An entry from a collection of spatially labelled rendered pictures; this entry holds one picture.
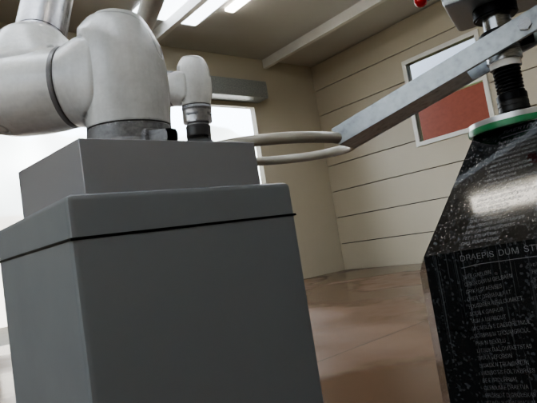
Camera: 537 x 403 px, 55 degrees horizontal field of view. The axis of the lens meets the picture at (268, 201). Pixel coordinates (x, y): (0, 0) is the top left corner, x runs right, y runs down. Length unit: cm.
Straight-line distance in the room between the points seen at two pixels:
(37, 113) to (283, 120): 860
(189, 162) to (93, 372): 34
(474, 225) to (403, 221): 791
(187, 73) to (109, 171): 87
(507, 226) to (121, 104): 73
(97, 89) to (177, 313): 42
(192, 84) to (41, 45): 62
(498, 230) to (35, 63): 89
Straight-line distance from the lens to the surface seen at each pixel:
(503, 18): 139
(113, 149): 78
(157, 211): 77
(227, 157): 88
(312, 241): 942
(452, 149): 846
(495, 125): 126
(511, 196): 110
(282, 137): 130
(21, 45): 108
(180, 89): 160
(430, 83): 134
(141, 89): 94
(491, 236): 105
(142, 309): 75
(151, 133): 92
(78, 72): 98
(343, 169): 976
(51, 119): 103
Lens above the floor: 69
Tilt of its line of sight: 5 degrees up
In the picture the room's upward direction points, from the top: 9 degrees counter-clockwise
